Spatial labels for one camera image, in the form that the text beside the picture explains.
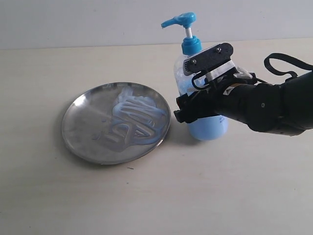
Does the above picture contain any blue soap smear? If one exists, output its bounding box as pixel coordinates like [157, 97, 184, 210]
[92, 87, 167, 151]

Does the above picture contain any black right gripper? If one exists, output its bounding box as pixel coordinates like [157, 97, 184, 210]
[174, 85, 226, 123]

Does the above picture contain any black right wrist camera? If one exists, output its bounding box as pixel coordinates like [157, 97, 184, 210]
[182, 43, 233, 76]

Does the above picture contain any round stainless steel plate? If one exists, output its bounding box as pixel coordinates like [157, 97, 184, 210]
[61, 82, 171, 165]

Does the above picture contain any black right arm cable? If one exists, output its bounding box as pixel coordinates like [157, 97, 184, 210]
[263, 53, 313, 81]

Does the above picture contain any blue pump lotion bottle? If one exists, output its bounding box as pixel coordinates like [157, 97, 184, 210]
[161, 12, 228, 141]

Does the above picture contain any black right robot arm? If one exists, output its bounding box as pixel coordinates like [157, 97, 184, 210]
[174, 71, 313, 136]

